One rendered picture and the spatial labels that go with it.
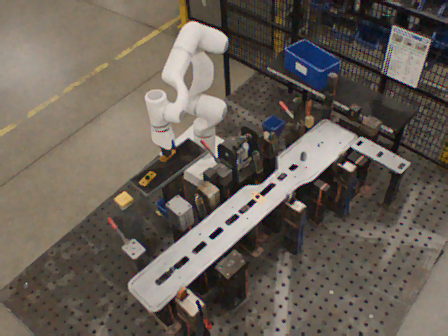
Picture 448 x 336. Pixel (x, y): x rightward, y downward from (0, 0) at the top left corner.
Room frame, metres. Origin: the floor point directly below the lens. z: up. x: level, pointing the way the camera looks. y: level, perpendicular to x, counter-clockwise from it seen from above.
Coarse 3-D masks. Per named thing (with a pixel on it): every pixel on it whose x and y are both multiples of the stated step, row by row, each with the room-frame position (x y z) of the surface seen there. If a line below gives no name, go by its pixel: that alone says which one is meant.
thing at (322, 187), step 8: (320, 184) 1.42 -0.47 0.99; (320, 192) 1.39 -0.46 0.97; (328, 192) 1.39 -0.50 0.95; (320, 200) 1.38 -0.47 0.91; (312, 208) 1.42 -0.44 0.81; (320, 208) 1.38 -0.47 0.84; (312, 216) 1.41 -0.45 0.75; (320, 216) 1.39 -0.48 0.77; (312, 224) 1.39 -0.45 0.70; (320, 224) 1.38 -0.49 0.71
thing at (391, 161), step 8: (352, 144) 1.66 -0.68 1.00; (368, 144) 1.65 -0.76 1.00; (376, 144) 1.65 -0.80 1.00; (360, 152) 1.60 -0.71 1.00; (368, 152) 1.59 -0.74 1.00; (376, 152) 1.59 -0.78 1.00; (384, 152) 1.58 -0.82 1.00; (376, 160) 1.53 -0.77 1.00; (384, 160) 1.53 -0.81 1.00; (392, 160) 1.53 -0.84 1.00; (400, 160) 1.52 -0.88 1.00; (392, 168) 1.47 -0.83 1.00
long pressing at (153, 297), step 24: (312, 144) 1.68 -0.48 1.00; (336, 144) 1.67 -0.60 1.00; (312, 168) 1.51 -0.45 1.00; (240, 192) 1.40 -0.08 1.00; (216, 216) 1.27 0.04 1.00; (240, 216) 1.26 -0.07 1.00; (264, 216) 1.25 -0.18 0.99; (192, 240) 1.15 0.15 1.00; (216, 240) 1.14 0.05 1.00; (168, 264) 1.04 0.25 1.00; (192, 264) 1.03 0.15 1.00; (144, 288) 0.93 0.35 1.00; (168, 288) 0.92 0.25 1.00
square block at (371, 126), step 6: (366, 120) 1.77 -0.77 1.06; (372, 120) 1.76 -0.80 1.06; (378, 120) 1.76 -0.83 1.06; (366, 126) 1.73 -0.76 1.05; (372, 126) 1.72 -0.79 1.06; (378, 126) 1.73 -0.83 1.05; (360, 132) 1.76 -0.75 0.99; (366, 132) 1.73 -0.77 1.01; (372, 132) 1.70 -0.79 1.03; (378, 132) 1.75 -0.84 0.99; (366, 138) 1.73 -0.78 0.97; (372, 138) 1.71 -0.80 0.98; (360, 144) 1.74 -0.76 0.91
